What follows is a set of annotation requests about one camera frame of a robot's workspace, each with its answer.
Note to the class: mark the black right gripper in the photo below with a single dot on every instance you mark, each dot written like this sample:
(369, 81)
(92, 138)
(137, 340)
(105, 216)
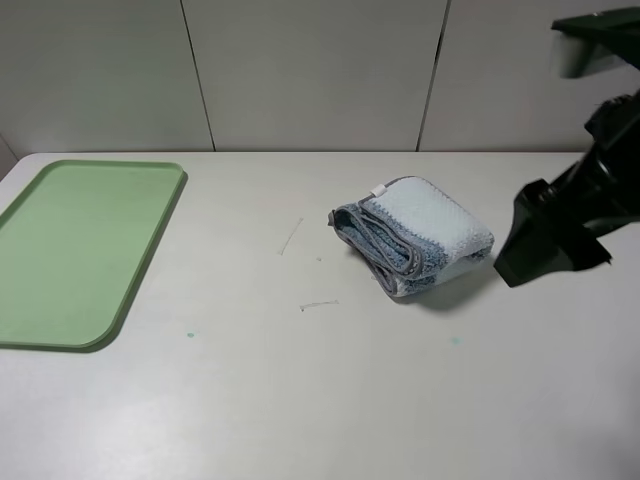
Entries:
(556, 226)

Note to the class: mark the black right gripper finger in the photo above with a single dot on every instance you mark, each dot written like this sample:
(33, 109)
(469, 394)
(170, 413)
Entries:
(596, 42)

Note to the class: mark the blue white striped towel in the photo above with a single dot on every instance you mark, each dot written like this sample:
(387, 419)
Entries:
(412, 236)

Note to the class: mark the green plastic tray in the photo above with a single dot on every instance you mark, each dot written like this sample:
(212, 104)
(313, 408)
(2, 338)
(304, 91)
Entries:
(75, 245)

